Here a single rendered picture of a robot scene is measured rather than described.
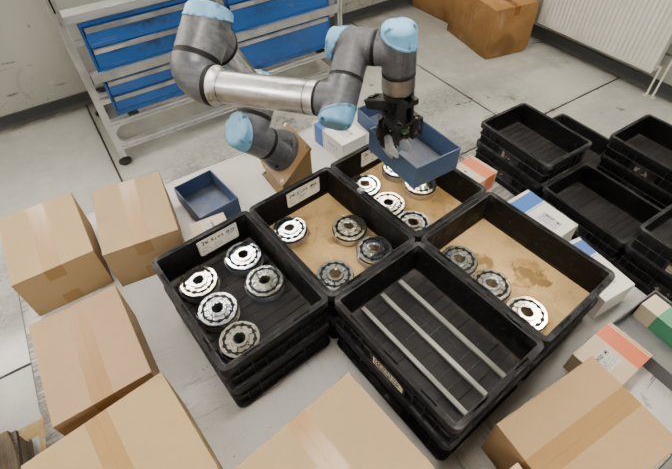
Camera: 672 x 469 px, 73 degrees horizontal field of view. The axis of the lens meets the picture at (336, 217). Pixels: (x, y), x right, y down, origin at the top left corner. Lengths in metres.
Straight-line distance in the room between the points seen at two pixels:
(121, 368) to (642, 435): 1.15
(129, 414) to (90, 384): 0.16
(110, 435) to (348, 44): 0.94
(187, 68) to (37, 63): 2.74
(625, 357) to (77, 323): 1.39
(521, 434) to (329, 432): 0.40
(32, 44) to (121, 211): 2.35
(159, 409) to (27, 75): 3.07
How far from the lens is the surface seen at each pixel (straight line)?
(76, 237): 1.56
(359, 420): 1.03
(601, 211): 2.34
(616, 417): 1.21
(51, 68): 3.86
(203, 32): 1.17
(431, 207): 1.47
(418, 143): 1.33
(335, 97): 0.96
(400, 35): 0.96
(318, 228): 1.40
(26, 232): 1.66
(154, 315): 1.48
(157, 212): 1.52
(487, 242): 1.41
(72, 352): 1.31
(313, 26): 3.35
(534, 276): 1.38
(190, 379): 1.34
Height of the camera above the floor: 1.87
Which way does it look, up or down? 47 degrees down
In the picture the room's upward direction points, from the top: 2 degrees counter-clockwise
